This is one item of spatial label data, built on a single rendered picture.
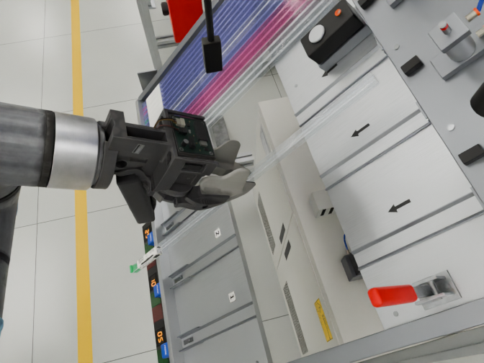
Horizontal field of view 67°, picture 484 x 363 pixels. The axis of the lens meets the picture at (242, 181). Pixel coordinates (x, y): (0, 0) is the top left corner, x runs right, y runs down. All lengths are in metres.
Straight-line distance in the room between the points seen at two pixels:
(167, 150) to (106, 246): 1.24
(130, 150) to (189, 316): 0.39
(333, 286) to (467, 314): 0.47
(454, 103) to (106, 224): 1.45
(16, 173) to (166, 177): 0.14
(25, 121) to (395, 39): 0.37
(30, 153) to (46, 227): 1.39
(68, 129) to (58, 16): 2.32
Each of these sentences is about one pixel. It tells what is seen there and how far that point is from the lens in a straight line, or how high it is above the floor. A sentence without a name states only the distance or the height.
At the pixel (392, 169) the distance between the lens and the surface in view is 0.46.
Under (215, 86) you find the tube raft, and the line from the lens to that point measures 0.72.
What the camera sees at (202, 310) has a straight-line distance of 0.66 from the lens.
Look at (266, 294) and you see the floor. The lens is 1.46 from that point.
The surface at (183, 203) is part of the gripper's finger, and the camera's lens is 0.44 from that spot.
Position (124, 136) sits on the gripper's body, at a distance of 0.37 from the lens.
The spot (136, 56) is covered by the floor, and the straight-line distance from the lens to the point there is 2.25.
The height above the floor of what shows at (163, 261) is 0.73.
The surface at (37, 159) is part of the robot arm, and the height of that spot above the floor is 1.15.
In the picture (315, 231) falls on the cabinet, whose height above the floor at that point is 0.62.
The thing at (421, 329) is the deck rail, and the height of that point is 1.04.
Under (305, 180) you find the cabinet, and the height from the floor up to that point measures 0.62.
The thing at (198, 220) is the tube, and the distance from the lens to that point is 0.56.
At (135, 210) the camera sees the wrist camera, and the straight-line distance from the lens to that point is 0.48.
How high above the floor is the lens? 1.42
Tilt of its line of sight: 60 degrees down
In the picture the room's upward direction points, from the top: straight up
